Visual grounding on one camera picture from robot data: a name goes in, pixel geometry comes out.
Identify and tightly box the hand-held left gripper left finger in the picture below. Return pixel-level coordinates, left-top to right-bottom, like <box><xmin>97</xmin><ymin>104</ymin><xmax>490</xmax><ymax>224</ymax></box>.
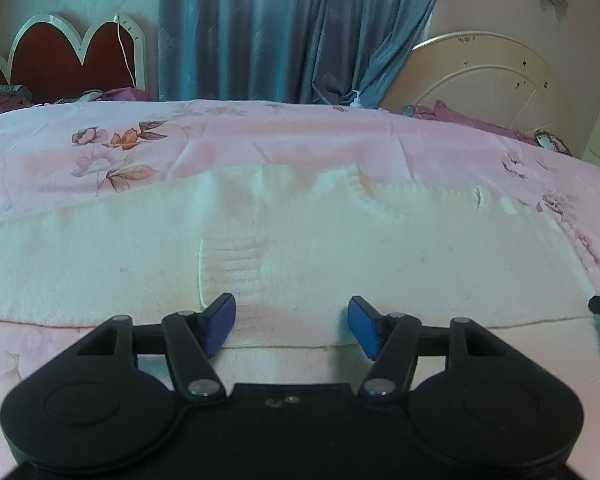
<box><xmin>75</xmin><ymin>292</ymin><xmax>237</xmax><ymax>404</ymax></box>

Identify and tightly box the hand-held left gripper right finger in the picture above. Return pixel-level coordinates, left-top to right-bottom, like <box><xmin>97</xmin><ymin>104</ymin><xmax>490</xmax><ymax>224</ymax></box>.
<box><xmin>347</xmin><ymin>296</ymin><xmax>517</xmax><ymax>402</ymax></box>

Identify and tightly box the white knitted sweater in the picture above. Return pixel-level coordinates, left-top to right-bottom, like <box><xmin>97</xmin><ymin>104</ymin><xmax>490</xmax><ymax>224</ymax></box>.
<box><xmin>0</xmin><ymin>164</ymin><xmax>597</xmax><ymax>350</ymax></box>

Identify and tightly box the pink floral blanket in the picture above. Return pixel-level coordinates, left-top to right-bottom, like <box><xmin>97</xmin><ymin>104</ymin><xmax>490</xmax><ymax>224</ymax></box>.
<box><xmin>0</xmin><ymin>99</ymin><xmax>600</xmax><ymax>480</ymax></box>

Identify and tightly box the purple bedding pile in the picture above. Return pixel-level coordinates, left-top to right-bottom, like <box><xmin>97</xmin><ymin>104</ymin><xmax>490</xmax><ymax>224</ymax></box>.
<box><xmin>402</xmin><ymin>100</ymin><xmax>541</xmax><ymax>147</ymax></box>

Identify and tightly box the cream round headboard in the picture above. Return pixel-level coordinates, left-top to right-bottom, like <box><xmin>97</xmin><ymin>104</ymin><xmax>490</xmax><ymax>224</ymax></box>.
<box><xmin>379</xmin><ymin>31</ymin><xmax>573</xmax><ymax>157</ymax></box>

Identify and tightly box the purple crumpled cloth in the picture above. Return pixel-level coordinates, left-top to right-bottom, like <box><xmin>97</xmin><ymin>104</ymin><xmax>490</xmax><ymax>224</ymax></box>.
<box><xmin>0</xmin><ymin>85</ymin><xmax>155</xmax><ymax>120</ymax></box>

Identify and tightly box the blue curtain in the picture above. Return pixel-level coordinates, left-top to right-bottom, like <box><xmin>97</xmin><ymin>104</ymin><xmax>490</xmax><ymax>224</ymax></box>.
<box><xmin>158</xmin><ymin>0</ymin><xmax>453</xmax><ymax>109</ymax></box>

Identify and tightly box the red heart-shaped headboard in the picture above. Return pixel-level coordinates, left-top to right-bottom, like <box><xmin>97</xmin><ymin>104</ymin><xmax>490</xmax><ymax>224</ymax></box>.
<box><xmin>0</xmin><ymin>14</ymin><xmax>147</xmax><ymax>104</ymax></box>

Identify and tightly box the small patterned frame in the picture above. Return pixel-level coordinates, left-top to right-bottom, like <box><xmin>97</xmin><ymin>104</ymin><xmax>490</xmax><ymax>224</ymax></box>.
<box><xmin>534</xmin><ymin>129</ymin><xmax>567</xmax><ymax>153</ymax></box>

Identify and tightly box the white hanging cable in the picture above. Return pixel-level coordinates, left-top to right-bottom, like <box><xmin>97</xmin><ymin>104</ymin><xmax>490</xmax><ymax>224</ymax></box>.
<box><xmin>98</xmin><ymin>0</ymin><xmax>137</xmax><ymax>86</ymax></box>

